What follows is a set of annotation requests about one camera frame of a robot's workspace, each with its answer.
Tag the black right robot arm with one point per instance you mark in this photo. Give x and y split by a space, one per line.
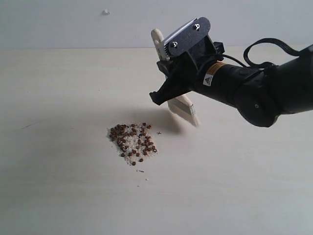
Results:
260 92

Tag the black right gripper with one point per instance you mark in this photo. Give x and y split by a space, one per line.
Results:
202 70

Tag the white wall plug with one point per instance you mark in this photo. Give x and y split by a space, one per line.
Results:
106 12

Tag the white paint brush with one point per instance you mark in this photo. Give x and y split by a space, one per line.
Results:
172 91

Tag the pile of beans and rice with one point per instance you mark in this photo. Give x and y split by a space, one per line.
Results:
134 141

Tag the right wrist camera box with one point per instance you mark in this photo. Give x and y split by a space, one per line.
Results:
185 37

